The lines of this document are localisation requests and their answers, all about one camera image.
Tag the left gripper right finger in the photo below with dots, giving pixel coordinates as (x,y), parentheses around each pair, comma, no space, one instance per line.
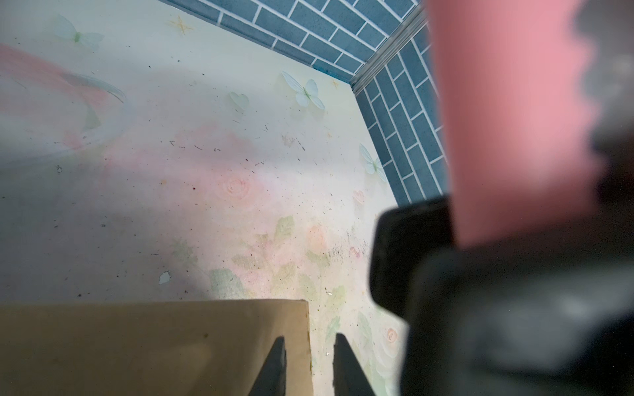
(349,378)

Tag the brown cardboard express box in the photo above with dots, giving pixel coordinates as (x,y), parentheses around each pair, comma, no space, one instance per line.
(167,348)

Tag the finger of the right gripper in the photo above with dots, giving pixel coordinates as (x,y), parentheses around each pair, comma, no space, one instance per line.
(404,237)

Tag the pink utility knife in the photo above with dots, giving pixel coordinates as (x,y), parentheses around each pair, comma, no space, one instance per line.
(515,120)

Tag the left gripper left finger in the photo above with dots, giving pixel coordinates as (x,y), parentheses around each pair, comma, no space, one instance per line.
(272,378)

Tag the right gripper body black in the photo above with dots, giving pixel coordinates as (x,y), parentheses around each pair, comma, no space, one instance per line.
(546,313)

